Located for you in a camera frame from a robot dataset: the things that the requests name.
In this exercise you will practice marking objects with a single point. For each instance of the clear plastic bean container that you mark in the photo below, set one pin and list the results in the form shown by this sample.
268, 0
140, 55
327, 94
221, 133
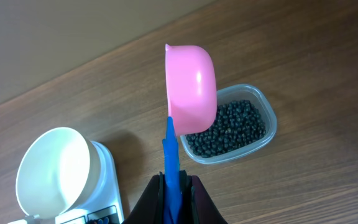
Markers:
257, 98

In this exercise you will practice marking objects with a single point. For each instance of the pink scoop blue handle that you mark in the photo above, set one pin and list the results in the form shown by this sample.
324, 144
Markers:
192, 102

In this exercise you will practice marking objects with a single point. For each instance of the white round bowl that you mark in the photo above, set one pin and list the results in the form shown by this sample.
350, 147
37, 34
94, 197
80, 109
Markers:
59, 172

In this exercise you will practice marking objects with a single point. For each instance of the white digital kitchen scale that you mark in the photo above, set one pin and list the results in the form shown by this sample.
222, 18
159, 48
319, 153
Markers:
104, 202

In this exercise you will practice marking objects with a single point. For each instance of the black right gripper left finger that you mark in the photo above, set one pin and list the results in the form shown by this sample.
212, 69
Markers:
149, 208

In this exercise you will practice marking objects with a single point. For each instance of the black beans in container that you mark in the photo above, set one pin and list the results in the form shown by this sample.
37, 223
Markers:
237, 124

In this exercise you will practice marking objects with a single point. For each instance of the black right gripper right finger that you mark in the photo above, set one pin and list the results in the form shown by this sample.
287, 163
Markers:
197, 206

